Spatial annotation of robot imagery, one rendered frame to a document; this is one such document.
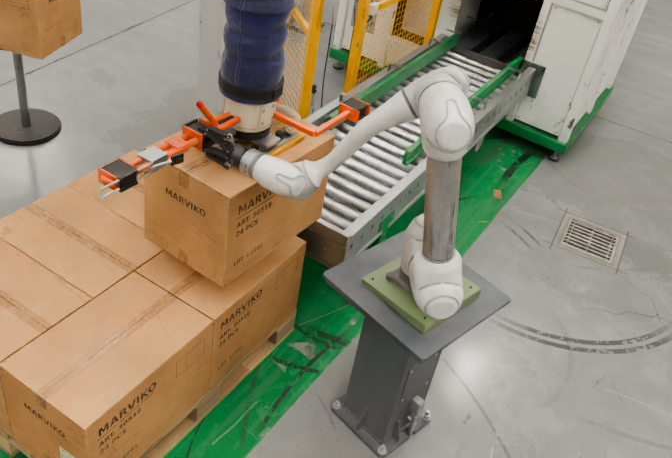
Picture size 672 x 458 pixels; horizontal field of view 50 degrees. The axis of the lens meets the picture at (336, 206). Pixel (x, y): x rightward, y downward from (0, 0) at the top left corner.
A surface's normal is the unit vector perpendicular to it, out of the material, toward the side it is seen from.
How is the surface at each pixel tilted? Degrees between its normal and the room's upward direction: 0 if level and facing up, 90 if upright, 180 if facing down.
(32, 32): 90
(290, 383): 0
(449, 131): 83
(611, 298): 0
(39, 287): 0
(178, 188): 89
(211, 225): 89
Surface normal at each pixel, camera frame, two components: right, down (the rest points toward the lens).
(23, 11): -0.26, 0.55
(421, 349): 0.15, -0.79
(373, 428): -0.72, 0.33
